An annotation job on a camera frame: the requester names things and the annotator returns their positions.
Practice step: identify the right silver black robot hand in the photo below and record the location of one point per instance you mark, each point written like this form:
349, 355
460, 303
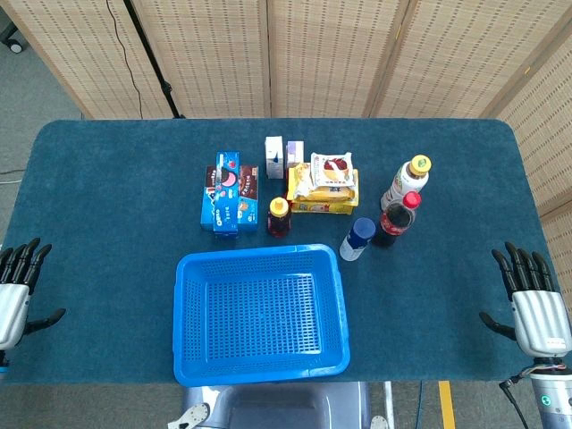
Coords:
538, 319

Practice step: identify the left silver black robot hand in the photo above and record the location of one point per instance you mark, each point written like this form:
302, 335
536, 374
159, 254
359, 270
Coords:
13, 308

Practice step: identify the blue Oreo cookie box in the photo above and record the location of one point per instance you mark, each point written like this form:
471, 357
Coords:
226, 187

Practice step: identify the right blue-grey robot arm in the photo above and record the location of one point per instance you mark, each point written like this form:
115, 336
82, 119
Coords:
554, 397

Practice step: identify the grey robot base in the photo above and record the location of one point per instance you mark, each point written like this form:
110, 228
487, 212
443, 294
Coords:
277, 406

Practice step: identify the blue plastic basket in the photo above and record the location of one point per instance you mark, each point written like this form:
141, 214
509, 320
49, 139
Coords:
261, 313

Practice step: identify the yellow floor tape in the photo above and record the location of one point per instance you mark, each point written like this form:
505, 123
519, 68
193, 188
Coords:
447, 406

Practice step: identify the teal table mat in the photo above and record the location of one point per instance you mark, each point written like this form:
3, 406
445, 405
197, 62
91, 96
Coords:
111, 201

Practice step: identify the white table leg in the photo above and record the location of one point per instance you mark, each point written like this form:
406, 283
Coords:
389, 402

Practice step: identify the cola bottle red cap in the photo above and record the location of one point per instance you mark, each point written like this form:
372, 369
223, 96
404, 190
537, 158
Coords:
395, 223

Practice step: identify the white tea bottle yellow cap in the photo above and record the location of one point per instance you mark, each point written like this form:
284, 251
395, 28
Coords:
409, 181

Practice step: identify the white bottle blue cap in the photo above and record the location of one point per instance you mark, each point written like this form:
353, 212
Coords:
356, 239

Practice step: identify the yellow snack box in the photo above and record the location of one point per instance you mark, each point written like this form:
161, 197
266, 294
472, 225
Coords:
322, 207

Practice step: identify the white red bread packet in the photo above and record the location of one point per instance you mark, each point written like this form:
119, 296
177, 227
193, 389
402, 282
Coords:
331, 170

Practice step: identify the blue brown chocolate-chip cookie box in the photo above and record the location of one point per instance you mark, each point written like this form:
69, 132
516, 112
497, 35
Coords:
248, 201

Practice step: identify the black caster wheel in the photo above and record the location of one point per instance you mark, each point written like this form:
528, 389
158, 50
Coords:
13, 44

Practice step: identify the yellow snack bag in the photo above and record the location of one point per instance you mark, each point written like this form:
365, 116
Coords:
300, 181

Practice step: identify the dark red bottle yellow cap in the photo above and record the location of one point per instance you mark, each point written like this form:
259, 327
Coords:
279, 219

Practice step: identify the black stand pole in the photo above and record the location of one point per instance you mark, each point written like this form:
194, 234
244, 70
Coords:
154, 67

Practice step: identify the white purple-print drink carton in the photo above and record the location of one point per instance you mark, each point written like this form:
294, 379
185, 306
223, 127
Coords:
295, 154

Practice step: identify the white blue-print drink carton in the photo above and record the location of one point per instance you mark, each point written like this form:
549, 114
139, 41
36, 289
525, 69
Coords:
273, 156

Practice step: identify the bamboo folding screen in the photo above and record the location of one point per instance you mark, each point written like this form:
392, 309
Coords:
326, 53

